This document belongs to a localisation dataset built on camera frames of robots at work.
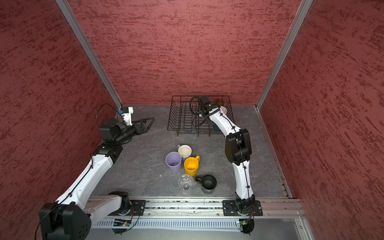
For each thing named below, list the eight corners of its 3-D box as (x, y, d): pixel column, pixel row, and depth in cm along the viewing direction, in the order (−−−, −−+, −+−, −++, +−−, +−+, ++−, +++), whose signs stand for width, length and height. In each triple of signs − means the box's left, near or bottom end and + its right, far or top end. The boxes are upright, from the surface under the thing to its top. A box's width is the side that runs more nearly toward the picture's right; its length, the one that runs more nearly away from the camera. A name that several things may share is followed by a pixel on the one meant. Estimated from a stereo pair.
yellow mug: (184, 178, 85) (183, 172, 78) (185, 161, 92) (184, 155, 84) (199, 178, 85) (200, 172, 78) (199, 161, 92) (200, 155, 85)
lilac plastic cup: (167, 174, 87) (164, 166, 77) (169, 160, 93) (166, 151, 83) (181, 174, 87) (179, 166, 77) (182, 161, 93) (181, 151, 83)
